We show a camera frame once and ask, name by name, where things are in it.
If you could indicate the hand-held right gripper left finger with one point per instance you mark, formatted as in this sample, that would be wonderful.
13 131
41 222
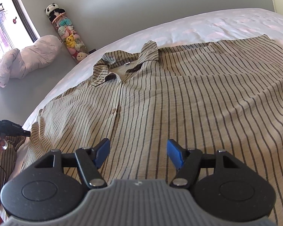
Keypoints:
103 151

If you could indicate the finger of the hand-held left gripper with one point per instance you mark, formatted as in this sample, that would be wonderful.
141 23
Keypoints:
21 133

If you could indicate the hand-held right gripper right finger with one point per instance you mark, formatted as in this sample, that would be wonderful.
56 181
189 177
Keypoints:
174 154

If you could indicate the beige striped shirt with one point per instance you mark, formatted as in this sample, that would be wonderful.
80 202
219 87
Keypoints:
179 98

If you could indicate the brown striped cloth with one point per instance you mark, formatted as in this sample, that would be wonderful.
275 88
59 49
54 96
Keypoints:
9 160

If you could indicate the pink duvet bundle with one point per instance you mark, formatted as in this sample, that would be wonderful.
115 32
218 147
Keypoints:
26 58

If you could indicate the purple hanging cloth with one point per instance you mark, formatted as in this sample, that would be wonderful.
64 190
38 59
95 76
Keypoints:
0 35

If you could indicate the clear tube of plush toys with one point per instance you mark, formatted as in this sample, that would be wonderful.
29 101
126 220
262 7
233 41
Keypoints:
69 40

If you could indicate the dark framed window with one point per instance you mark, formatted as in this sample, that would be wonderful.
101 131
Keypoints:
23 16

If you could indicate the panda plush toy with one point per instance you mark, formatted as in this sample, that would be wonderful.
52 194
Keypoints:
52 10

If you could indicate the polka dot bed sheet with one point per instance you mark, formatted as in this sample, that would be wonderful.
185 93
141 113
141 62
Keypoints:
191 26

